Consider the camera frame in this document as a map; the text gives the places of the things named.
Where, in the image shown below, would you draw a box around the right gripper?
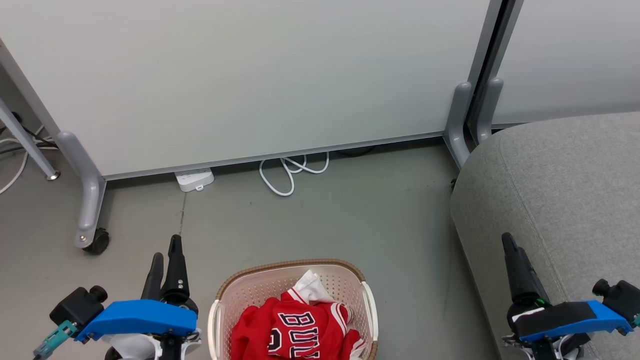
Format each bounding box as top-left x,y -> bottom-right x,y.
501,232 -> 592,360

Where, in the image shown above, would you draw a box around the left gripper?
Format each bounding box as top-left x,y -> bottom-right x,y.
141,234 -> 203,360

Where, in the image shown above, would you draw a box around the red and white basketball jersey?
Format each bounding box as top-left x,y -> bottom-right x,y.
230,270 -> 369,360

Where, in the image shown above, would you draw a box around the grey fabric sofa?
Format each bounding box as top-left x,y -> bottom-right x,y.
449,111 -> 640,360

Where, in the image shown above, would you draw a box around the black caster wheel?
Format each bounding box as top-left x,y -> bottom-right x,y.
82,227 -> 111,256

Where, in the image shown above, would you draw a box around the white power strip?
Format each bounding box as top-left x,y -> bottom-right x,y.
174,168 -> 215,193

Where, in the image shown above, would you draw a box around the grey partition foot with caster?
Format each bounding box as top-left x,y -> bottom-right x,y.
56,131 -> 108,250

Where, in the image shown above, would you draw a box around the beige plastic laundry basket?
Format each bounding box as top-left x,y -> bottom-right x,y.
207,258 -> 380,360

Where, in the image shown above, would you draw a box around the grey metal table leg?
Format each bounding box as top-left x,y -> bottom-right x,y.
0,97 -> 61,181

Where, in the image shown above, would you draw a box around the wide white partition panel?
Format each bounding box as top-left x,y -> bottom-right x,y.
0,0 -> 503,182

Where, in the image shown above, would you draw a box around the narrow white partition panel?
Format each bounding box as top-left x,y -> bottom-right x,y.
492,0 -> 640,127

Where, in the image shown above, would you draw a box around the teal left camera connector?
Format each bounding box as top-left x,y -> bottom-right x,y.
33,320 -> 79,359

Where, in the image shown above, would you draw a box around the white looped power cable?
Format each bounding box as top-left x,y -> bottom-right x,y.
258,151 -> 331,197

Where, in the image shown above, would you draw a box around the thin white floor cable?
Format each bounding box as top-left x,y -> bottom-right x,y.
0,125 -> 48,196

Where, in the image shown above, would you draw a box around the black floor cables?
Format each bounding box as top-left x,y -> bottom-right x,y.
0,112 -> 58,155

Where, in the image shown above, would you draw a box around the black cable under partition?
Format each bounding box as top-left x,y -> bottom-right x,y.
334,144 -> 377,159

